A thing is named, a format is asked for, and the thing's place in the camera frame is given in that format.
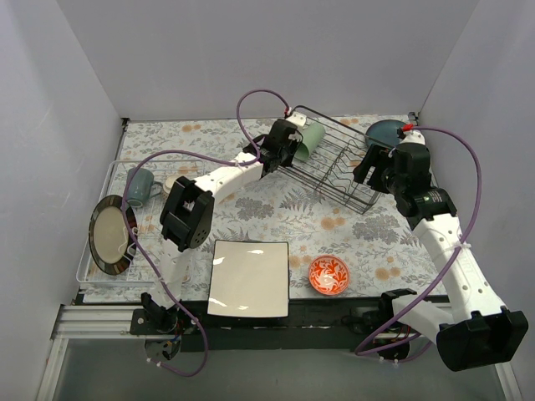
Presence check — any green cup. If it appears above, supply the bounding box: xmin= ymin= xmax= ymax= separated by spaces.
xmin=294 ymin=122 xmax=325 ymax=161

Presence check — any black wire dish rack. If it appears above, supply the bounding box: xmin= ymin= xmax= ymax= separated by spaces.
xmin=279 ymin=105 xmax=380 ymax=214

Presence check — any orange patterned bowl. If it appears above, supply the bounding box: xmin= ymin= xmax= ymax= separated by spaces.
xmin=308 ymin=255 xmax=350 ymax=296

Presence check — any white square plate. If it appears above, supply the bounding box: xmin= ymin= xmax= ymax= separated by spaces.
xmin=207 ymin=240 xmax=289 ymax=318

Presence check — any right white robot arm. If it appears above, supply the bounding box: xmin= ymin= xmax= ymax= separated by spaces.
xmin=354 ymin=142 xmax=528 ymax=372

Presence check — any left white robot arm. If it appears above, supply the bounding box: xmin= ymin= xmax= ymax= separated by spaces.
xmin=141 ymin=115 xmax=306 ymax=334

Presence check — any teal round plate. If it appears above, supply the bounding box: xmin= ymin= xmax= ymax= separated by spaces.
xmin=365 ymin=119 xmax=406 ymax=148

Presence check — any floral table mat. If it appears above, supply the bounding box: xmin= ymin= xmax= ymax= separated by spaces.
xmin=82 ymin=114 xmax=468 ymax=303

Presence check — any brown patterned bowl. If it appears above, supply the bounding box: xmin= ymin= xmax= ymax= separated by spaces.
xmin=162 ymin=175 xmax=180 ymax=195

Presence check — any grey blue mug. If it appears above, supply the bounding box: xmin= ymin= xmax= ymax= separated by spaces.
xmin=126 ymin=168 xmax=163 ymax=208

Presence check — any black rimmed round plate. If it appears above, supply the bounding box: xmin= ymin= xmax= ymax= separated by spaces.
xmin=88 ymin=195 xmax=138 ymax=276

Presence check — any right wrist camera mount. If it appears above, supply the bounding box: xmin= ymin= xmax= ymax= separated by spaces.
xmin=396 ymin=124 xmax=425 ymax=145

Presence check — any white wire dish rack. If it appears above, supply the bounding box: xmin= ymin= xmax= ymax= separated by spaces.
xmin=76 ymin=159 xmax=205 ymax=287

